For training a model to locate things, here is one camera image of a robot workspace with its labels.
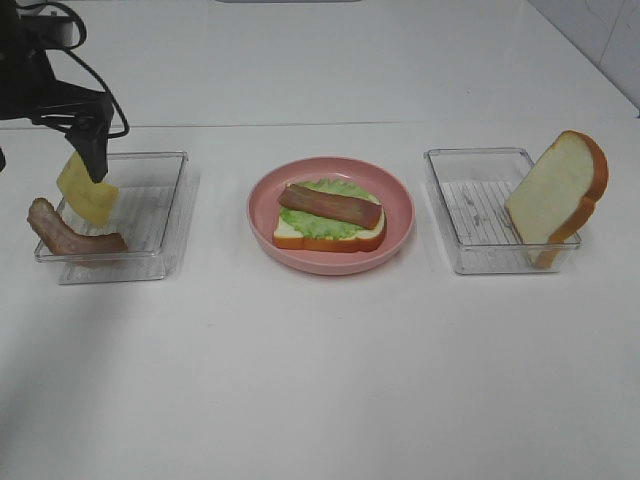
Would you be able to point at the clear plastic bread tray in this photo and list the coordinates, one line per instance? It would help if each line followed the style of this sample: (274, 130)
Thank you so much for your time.
(468, 189)

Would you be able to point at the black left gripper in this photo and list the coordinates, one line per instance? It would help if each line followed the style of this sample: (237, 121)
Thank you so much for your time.
(30, 90)

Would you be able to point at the clear plastic ingredient tray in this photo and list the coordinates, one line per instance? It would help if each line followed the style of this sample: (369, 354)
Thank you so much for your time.
(152, 213)

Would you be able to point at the pink round plate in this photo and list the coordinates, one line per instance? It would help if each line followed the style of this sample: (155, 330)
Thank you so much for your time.
(263, 210)

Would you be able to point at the leaning bread slice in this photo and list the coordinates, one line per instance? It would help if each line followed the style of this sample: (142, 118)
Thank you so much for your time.
(558, 195)

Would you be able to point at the green lettuce leaf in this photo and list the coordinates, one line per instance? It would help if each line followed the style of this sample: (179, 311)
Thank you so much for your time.
(298, 224)

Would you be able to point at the yellow cheese slice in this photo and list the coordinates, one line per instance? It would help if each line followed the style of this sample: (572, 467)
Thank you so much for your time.
(93, 202)

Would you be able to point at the bacon strip front curved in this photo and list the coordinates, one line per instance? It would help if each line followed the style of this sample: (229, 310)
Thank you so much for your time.
(58, 240)

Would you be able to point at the white bread slice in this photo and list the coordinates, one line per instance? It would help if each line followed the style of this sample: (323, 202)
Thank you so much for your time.
(348, 246)

